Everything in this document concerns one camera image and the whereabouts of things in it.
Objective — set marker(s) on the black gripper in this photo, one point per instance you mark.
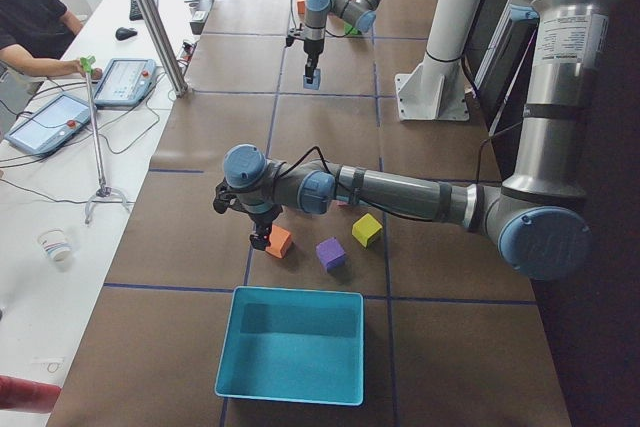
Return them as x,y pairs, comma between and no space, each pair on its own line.
313,49
263,221

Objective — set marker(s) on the light blue block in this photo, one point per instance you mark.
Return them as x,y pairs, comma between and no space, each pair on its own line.
313,81

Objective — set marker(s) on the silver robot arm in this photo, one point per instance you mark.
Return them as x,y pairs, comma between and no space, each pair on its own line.
359,14
534,216

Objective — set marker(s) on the left orange foam block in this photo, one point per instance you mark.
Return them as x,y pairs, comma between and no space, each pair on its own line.
280,241

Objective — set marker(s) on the orange foam block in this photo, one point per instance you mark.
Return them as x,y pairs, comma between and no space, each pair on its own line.
280,241
301,7

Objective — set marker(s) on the green foam block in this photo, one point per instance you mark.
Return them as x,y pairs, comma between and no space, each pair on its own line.
351,31

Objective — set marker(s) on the left purple foam block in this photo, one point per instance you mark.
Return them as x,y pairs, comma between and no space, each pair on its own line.
331,254

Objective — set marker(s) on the right orange foam block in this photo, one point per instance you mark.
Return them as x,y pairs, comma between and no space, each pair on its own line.
301,7

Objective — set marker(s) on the teal plastic bin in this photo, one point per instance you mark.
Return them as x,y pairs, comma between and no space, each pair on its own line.
294,345

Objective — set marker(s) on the yellow foam block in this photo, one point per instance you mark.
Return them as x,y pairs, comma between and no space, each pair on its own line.
366,230

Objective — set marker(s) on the far teach pendant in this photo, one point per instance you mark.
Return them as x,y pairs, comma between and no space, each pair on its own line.
125,83

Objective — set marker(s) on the teach pendant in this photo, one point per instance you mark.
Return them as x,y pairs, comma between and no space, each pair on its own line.
51,126
125,83

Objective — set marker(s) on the black computer mouse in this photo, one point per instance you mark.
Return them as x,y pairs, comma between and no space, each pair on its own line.
124,33

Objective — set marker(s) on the paper cup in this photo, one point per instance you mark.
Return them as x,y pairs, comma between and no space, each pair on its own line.
55,244

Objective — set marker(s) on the near teach pendant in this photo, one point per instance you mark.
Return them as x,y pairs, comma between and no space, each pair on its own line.
51,126

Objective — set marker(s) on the person in black shirt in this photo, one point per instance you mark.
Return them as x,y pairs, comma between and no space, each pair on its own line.
35,34

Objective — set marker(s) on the red cylinder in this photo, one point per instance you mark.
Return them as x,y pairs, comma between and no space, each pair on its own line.
24,395

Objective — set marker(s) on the aluminium frame post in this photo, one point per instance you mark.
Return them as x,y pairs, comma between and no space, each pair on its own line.
160,39

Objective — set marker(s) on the green handled reacher stick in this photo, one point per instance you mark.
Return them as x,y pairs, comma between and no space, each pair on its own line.
104,192

